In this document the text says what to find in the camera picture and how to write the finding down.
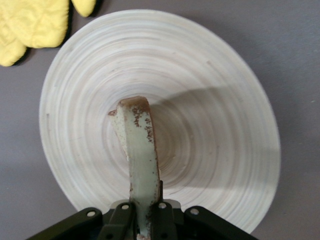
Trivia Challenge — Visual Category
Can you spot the slice of toast bread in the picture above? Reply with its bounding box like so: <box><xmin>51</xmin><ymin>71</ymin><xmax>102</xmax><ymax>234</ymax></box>
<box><xmin>107</xmin><ymin>95</ymin><xmax>165</xmax><ymax>240</ymax></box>

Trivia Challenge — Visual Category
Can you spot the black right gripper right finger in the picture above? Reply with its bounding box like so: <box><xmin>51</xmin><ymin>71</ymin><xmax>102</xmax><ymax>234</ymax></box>
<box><xmin>149</xmin><ymin>200</ymin><xmax>179</xmax><ymax>240</ymax></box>

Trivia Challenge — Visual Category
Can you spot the round light wooden plate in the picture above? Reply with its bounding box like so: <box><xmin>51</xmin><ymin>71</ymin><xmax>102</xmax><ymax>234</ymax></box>
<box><xmin>38</xmin><ymin>9</ymin><xmax>282</xmax><ymax>235</ymax></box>

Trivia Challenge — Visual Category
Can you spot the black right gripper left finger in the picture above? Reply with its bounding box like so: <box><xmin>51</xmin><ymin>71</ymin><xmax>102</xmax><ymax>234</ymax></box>
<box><xmin>98</xmin><ymin>201</ymin><xmax>137</xmax><ymax>240</ymax></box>

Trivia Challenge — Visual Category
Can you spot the yellow quilted oven mitt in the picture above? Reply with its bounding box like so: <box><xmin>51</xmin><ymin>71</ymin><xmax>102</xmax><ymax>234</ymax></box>
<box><xmin>0</xmin><ymin>0</ymin><xmax>97</xmax><ymax>49</ymax></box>
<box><xmin>0</xmin><ymin>40</ymin><xmax>28</xmax><ymax>67</ymax></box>

